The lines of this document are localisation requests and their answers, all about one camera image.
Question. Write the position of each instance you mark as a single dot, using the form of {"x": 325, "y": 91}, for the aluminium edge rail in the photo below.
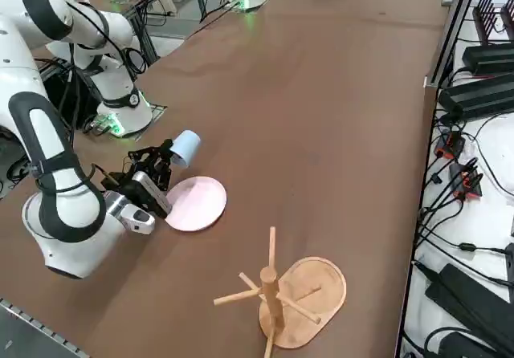
{"x": 16, "y": 334}

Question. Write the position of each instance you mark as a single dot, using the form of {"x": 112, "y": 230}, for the blue plastic cup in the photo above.
{"x": 186, "y": 147}

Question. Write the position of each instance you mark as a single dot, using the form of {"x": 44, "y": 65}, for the orange black hub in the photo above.
{"x": 467, "y": 183}
{"x": 451, "y": 145}

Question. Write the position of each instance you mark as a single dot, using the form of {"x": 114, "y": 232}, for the wooden cup rack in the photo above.
{"x": 305, "y": 290}

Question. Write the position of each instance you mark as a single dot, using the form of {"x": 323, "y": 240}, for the long black power strip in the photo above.
{"x": 478, "y": 95}

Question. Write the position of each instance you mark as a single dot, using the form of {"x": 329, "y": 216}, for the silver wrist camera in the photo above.
{"x": 150, "y": 191}

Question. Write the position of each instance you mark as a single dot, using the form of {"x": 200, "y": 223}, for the dark slotted rack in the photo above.
{"x": 488, "y": 17}

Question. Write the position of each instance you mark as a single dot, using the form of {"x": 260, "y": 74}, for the short black power strip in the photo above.
{"x": 490, "y": 57}

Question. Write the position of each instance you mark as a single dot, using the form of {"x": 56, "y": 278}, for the aluminium frame post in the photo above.
{"x": 454, "y": 29}

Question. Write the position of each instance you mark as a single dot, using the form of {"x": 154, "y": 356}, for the white foam sheet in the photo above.
{"x": 498, "y": 221}

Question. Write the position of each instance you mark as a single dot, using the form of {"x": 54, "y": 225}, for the black power adapter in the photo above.
{"x": 462, "y": 294}

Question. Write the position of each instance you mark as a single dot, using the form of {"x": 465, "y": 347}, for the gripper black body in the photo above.
{"x": 128, "y": 187}

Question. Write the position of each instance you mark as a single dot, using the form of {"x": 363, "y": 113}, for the pink plate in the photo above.
{"x": 198, "y": 205}

